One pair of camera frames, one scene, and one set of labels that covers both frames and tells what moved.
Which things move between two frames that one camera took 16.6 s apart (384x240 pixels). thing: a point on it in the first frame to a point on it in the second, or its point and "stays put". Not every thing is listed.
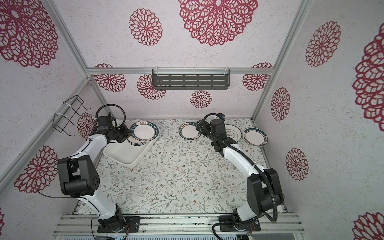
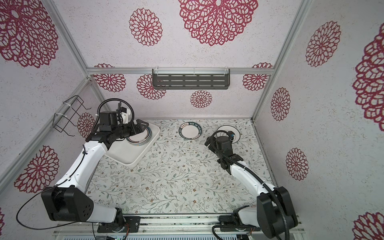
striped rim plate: (255, 137) to (140, 138)
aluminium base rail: (179, 224) stays put
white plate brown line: (233, 132) stays put
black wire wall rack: (60, 121) stays put
